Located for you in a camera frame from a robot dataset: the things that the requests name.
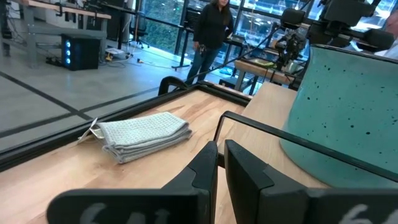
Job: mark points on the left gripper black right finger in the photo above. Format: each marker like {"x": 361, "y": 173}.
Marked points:
{"x": 267, "y": 202}

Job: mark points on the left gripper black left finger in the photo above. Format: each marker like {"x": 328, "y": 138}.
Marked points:
{"x": 186, "y": 205}

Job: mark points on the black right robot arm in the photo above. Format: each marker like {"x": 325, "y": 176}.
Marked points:
{"x": 342, "y": 12}

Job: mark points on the wooden shelf board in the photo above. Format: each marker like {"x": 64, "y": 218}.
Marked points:
{"x": 270, "y": 105}

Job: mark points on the folded grey waffle cloth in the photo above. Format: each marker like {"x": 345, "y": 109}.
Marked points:
{"x": 143, "y": 133}

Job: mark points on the teal speckled ceramic mug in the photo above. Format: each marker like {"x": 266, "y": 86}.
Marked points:
{"x": 348, "y": 109}

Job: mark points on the wooden table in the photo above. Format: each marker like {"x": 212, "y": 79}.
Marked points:
{"x": 258, "y": 70}

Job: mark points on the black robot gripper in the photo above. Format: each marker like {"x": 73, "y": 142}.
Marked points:
{"x": 290, "y": 46}

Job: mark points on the person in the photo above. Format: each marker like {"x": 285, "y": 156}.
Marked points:
{"x": 211, "y": 28}
{"x": 392, "y": 37}

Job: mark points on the black office chair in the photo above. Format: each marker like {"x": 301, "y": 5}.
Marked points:
{"x": 140, "y": 29}

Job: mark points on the black computer with blue lights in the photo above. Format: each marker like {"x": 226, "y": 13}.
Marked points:
{"x": 82, "y": 53}

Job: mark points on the grey workbench with wooden top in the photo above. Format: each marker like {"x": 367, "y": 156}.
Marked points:
{"x": 65, "y": 11}

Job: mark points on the black metal shelf rail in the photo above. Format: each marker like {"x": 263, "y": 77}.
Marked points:
{"x": 280, "y": 132}

